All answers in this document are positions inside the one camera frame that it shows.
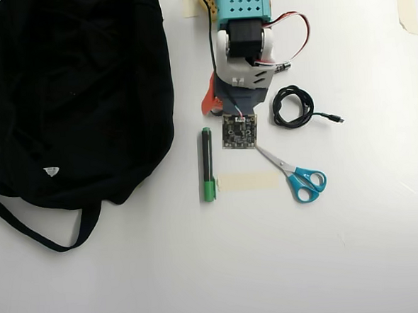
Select short beige masking tape strip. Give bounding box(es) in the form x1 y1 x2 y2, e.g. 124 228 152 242
182 0 202 19

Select slate blue gripper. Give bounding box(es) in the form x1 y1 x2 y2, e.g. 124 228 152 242
199 71 269 118

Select black fabric bag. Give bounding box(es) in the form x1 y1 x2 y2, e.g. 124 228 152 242
0 0 185 257

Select green capped black marker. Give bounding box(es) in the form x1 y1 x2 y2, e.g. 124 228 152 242
198 126 218 204

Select coiled black USB cable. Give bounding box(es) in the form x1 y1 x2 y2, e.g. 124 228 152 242
270 81 346 130

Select red white servo wire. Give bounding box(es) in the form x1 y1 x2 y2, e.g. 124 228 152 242
251 11 314 70

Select bare camera circuit board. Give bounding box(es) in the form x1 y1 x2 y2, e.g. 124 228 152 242
220 112 260 152

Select long beige masking tape strip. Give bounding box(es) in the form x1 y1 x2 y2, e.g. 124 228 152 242
216 169 281 194

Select torn beige masking tape strip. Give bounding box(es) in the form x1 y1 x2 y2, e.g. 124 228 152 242
396 0 418 37

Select blue handled scissors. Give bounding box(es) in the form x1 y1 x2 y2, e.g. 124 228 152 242
254 140 329 207

